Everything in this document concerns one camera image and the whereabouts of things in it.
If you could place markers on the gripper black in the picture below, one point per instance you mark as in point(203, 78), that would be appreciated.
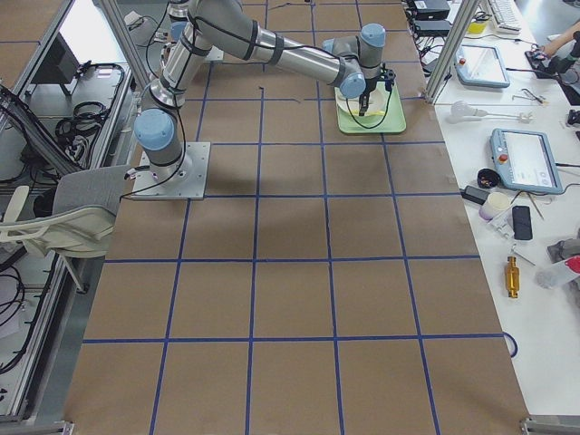
point(369, 86)

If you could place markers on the yellow plastic fork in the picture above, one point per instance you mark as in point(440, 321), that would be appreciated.
point(368, 113)

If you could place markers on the person hand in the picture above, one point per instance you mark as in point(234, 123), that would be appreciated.
point(550, 48)

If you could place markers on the light green tray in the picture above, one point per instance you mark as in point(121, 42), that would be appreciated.
point(384, 113)

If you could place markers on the upper blue teach pendant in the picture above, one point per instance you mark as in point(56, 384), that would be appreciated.
point(481, 65)

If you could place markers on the blue teach pendant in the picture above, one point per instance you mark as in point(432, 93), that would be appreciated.
point(524, 161)
point(481, 65)

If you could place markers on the yellow container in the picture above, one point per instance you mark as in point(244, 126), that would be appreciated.
point(479, 23)

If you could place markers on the small black bowl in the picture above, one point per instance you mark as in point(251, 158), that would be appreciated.
point(487, 178)

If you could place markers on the black power adapter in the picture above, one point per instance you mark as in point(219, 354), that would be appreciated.
point(474, 195)

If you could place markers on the white keyboard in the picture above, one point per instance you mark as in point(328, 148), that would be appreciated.
point(503, 16)

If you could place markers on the lower blue teach pendant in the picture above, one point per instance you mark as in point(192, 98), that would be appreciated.
point(524, 161)

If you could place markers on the black smartphone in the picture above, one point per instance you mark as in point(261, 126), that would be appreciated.
point(521, 223)

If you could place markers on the gold metal cylinder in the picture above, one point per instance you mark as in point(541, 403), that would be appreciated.
point(511, 274)

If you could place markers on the grey office chair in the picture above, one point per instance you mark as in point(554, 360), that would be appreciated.
point(84, 211)

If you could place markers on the aluminium frame post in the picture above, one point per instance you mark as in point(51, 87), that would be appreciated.
point(467, 9)

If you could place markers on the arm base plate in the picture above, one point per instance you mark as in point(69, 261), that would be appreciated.
point(185, 179)
point(215, 55)

